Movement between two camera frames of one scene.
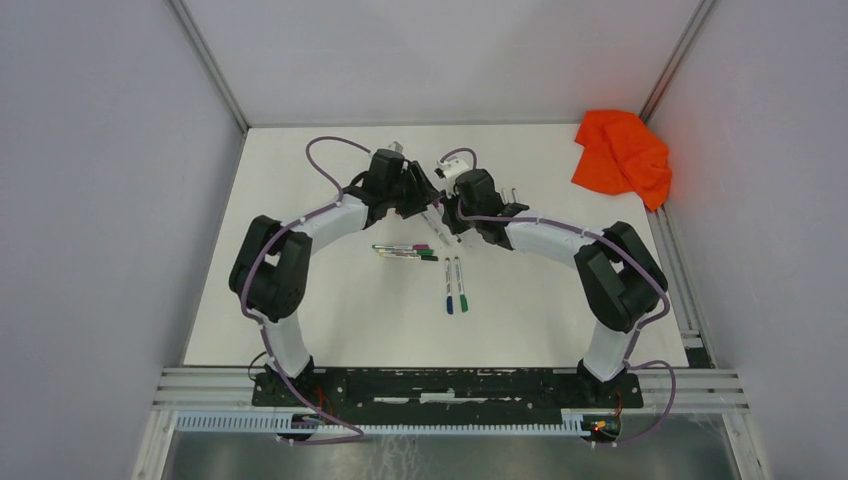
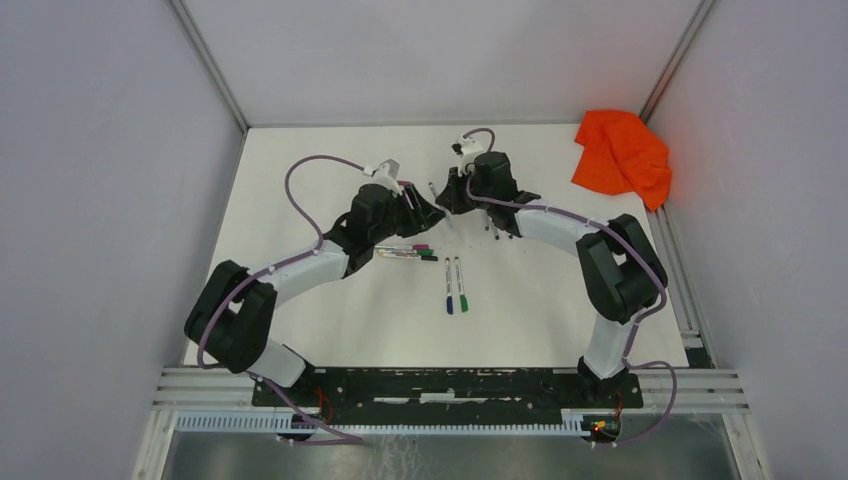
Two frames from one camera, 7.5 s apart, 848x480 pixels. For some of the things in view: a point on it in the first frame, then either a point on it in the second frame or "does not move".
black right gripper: x=449 y=200 → x=450 y=199
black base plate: x=515 y=388 does not move
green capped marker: x=463 y=295 does not move
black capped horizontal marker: x=410 y=256 does not move
